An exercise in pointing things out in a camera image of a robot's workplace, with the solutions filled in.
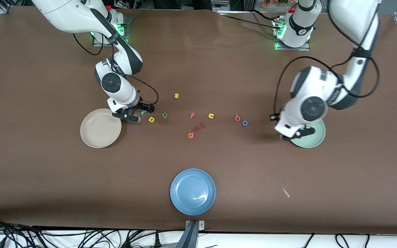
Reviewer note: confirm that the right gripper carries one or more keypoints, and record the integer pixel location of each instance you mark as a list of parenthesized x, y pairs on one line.
[(142, 105)]

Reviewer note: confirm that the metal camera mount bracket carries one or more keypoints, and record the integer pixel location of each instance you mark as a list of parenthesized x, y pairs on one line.
[(194, 225)]

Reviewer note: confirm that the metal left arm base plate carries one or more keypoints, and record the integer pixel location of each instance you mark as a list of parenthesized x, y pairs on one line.
[(305, 48)]

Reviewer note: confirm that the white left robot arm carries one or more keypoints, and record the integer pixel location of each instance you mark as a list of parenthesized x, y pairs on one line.
[(353, 20)]

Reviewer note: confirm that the green letter p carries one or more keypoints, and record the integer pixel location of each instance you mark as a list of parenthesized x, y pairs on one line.
[(163, 116)]

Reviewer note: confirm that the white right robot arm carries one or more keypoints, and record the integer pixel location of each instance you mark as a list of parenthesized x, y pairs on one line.
[(67, 13)]

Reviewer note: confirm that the grey box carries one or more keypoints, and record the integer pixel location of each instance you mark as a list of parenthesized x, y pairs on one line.
[(227, 5)]

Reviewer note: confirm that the beige brown plate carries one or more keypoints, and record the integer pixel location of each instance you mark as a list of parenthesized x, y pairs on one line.
[(98, 131)]

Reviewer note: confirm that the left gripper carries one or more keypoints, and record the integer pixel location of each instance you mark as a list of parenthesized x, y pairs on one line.
[(270, 117)]

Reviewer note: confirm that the green plate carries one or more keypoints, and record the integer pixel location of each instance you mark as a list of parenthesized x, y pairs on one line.
[(314, 139)]

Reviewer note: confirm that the white paper scrap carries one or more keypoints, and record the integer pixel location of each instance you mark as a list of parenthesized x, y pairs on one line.
[(285, 192)]

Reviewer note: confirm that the orange decoration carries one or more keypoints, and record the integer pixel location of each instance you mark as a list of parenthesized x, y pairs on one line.
[(274, 2)]

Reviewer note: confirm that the black power plug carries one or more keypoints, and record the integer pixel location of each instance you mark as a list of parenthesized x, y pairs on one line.
[(157, 241)]

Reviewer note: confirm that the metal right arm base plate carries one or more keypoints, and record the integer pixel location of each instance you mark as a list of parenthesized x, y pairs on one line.
[(124, 38)]

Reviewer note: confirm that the brown table cover mat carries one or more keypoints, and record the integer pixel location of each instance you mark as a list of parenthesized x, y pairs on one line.
[(47, 172)]

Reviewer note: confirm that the blue plate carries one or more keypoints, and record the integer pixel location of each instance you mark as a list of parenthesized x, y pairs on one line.
[(192, 192)]

